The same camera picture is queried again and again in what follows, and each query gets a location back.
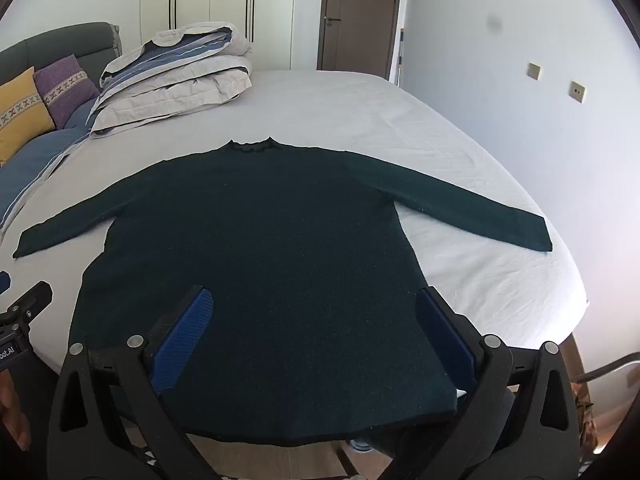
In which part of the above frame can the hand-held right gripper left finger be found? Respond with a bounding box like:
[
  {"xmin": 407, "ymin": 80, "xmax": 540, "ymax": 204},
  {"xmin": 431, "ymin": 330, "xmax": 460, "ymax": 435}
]
[{"xmin": 47, "ymin": 285, "xmax": 216, "ymax": 480}]

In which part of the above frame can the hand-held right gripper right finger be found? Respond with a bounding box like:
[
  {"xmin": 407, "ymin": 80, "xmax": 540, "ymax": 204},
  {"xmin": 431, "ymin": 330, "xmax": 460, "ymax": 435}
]
[{"xmin": 395, "ymin": 285, "xmax": 596, "ymax": 480}]

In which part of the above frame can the dark green sweater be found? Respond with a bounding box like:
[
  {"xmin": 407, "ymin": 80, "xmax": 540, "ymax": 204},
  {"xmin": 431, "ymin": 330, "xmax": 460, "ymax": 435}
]
[{"xmin": 12, "ymin": 137, "xmax": 553, "ymax": 446}]

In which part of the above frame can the person's left hand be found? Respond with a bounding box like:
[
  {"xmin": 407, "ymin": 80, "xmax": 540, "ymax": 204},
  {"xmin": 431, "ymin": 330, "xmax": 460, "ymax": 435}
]
[{"xmin": 0, "ymin": 374, "xmax": 32, "ymax": 452}]

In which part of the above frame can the blue pillow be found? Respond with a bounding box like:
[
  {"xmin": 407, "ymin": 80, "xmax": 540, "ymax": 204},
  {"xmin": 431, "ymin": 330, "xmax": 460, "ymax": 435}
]
[{"xmin": 0, "ymin": 110, "xmax": 96, "ymax": 231}]

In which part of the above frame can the grey curved bar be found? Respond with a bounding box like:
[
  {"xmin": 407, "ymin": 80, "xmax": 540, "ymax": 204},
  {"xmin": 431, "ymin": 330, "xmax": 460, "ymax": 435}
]
[{"xmin": 575, "ymin": 352, "xmax": 640, "ymax": 386}]

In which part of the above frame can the yellow patterned pillow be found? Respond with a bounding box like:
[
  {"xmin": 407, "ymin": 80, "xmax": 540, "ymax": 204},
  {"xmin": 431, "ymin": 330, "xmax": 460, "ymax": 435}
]
[{"xmin": 0, "ymin": 66, "xmax": 56, "ymax": 166}]

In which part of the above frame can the purple patterned pillow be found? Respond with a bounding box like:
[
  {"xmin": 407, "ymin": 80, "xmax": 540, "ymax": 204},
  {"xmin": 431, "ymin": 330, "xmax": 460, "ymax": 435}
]
[{"xmin": 33, "ymin": 54, "xmax": 101, "ymax": 131}]

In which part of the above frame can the bed with white sheet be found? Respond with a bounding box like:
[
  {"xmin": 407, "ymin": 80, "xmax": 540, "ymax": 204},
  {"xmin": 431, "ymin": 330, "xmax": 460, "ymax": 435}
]
[{"xmin": 0, "ymin": 69, "xmax": 591, "ymax": 376}]

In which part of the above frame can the grey upholstered headboard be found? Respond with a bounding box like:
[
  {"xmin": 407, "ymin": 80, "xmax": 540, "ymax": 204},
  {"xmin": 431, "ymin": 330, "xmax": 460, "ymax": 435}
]
[{"xmin": 0, "ymin": 22, "xmax": 123, "ymax": 93}]

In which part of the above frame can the folded beige blue duvet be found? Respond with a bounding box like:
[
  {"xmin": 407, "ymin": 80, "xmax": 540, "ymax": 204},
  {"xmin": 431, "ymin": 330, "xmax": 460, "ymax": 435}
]
[{"xmin": 89, "ymin": 21, "xmax": 253, "ymax": 138}]

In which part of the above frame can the brown wooden door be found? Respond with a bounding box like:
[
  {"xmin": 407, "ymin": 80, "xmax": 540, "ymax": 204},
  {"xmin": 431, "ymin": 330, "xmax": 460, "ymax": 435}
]
[{"xmin": 316, "ymin": 0, "xmax": 403, "ymax": 81}]

